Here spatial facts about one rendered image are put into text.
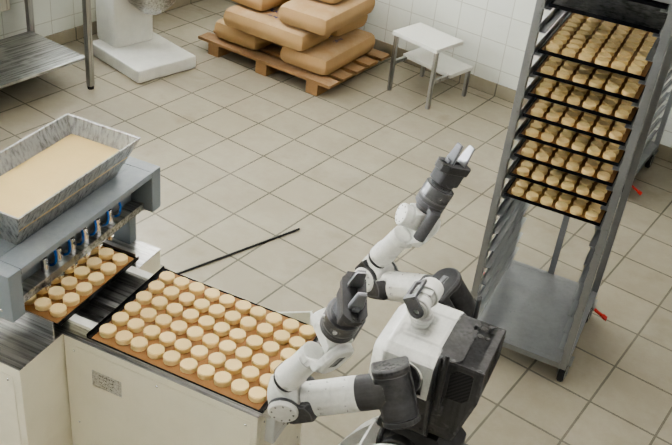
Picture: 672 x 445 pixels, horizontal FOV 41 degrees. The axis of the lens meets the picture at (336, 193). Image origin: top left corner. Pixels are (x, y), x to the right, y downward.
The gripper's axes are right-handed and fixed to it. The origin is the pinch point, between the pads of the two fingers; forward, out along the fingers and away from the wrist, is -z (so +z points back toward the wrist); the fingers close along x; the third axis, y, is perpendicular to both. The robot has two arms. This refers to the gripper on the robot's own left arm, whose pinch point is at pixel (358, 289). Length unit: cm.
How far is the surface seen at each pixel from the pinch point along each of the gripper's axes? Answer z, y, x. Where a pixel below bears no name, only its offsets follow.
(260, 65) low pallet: 307, 24, 354
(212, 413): 90, -19, 5
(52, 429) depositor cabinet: 130, -66, 12
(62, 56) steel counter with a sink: 294, -109, 321
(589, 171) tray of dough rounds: 85, 121, 114
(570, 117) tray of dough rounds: 73, 110, 130
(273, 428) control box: 87, -1, 1
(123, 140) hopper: 73, -56, 88
